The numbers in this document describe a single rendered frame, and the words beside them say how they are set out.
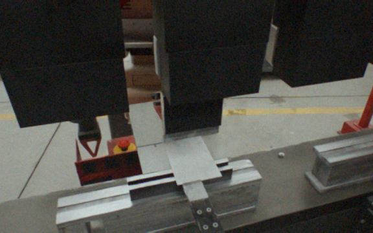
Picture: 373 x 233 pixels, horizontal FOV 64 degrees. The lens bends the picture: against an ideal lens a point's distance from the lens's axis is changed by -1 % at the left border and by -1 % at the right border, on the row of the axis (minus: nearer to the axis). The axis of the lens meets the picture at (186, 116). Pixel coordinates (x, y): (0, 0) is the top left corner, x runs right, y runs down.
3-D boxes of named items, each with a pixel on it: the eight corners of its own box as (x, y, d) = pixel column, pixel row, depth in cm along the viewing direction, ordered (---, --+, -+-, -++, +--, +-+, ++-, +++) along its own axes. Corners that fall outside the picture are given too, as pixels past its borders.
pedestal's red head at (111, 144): (140, 160, 110) (135, 120, 100) (149, 191, 97) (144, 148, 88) (83, 171, 105) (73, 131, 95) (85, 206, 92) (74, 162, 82)
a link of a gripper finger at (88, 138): (83, 162, 93) (77, 134, 89) (83, 153, 99) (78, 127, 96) (105, 157, 94) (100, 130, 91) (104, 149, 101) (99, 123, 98)
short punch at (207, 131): (216, 129, 54) (219, 83, 49) (220, 135, 53) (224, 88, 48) (162, 138, 52) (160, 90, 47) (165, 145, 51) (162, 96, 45)
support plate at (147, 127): (192, 98, 82) (193, 95, 81) (230, 160, 61) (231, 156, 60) (127, 108, 78) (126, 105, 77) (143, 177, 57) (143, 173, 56)
